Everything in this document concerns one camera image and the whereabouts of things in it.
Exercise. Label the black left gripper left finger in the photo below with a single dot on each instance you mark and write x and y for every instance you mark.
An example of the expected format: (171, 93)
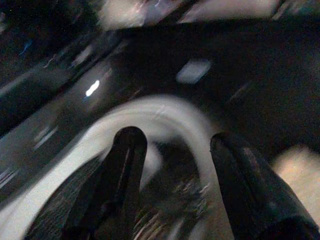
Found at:
(120, 180)

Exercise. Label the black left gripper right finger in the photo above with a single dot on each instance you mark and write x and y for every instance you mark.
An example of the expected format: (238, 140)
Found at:
(250, 190)

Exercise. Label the grey rubber door gasket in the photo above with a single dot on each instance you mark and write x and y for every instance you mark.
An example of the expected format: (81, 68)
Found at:
(160, 117)

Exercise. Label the dark grey washing machine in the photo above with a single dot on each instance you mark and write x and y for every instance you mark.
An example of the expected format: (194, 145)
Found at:
(175, 75)

